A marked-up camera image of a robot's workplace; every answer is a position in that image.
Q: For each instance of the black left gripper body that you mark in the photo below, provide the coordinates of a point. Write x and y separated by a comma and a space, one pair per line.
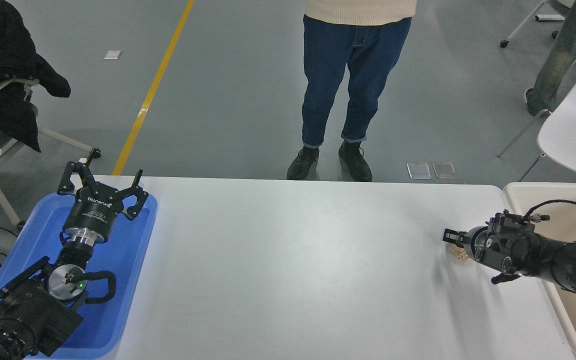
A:
90, 210

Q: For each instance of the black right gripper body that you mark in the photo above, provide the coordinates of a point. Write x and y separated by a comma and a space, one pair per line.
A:
478, 245

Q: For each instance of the tan paper ball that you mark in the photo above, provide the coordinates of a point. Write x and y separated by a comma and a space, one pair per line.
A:
462, 254

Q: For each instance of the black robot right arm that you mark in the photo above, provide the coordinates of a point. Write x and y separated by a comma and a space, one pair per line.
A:
568, 265

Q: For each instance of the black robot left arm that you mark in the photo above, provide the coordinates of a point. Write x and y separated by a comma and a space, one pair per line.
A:
33, 310

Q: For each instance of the blue plastic tray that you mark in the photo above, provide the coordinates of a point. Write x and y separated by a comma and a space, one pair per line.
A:
123, 260

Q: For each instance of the clear plastic floor plate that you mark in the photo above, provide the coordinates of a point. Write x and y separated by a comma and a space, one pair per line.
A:
419, 170
444, 170

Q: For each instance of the white paper sheet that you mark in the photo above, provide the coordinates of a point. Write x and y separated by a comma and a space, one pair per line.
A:
112, 55

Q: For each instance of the white rolling stand base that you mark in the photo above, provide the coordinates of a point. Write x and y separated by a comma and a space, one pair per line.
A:
523, 24

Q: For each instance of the white frame chair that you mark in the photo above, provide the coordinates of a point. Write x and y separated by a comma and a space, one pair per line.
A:
65, 140

